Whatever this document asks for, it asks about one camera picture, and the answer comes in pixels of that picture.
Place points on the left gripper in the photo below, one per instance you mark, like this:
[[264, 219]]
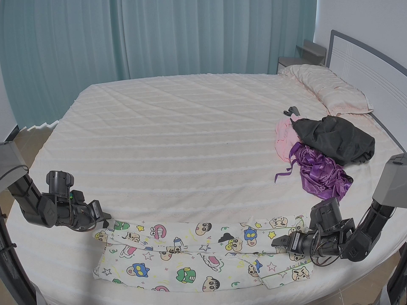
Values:
[[82, 214]]

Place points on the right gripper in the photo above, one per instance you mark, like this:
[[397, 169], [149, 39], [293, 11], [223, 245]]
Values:
[[302, 243]]

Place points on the white printed pyjama top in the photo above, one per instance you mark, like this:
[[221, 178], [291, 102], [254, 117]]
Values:
[[178, 259]]

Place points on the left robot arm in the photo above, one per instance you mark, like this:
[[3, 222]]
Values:
[[35, 205]]

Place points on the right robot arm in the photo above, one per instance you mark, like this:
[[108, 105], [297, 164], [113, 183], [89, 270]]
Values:
[[365, 233]]

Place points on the bed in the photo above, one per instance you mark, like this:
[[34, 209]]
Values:
[[178, 132]]

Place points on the purple garment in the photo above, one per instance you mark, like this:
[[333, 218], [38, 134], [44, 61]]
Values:
[[321, 176]]

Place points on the pink garment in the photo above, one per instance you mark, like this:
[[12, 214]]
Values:
[[284, 138]]

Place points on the black garment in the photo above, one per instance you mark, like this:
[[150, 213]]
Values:
[[337, 138]]

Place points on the cream pillow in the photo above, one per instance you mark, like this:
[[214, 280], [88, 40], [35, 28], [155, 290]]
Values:
[[334, 89]]

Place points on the blue-green curtain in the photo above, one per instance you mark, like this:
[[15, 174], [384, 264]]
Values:
[[57, 43], [206, 27]]

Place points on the grey bedside table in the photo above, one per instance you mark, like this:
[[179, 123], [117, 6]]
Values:
[[307, 54]]

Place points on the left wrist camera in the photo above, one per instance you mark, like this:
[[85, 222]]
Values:
[[78, 197]]

